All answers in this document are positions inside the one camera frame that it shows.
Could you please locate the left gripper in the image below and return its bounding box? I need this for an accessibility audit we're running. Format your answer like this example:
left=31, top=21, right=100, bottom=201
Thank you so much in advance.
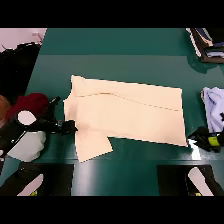
left=59, top=119, right=79, bottom=135

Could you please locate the cream T-shirt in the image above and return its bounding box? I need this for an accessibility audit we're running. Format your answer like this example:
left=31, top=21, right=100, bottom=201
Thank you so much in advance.
left=63, top=74, right=189, bottom=164

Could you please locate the red garment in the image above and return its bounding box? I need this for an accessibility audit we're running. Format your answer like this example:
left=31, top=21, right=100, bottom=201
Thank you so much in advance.
left=4, top=92, right=50, bottom=122

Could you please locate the black garment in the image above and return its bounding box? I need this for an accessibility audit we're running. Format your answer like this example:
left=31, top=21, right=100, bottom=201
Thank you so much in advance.
left=0, top=42, right=42, bottom=103

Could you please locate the light blue garment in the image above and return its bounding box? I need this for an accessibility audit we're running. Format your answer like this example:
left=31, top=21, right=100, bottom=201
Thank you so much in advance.
left=201, top=86, right=224, bottom=134

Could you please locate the heap of clothes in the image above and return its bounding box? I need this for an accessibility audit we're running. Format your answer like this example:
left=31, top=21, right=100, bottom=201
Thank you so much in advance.
left=185, top=27, right=224, bottom=65

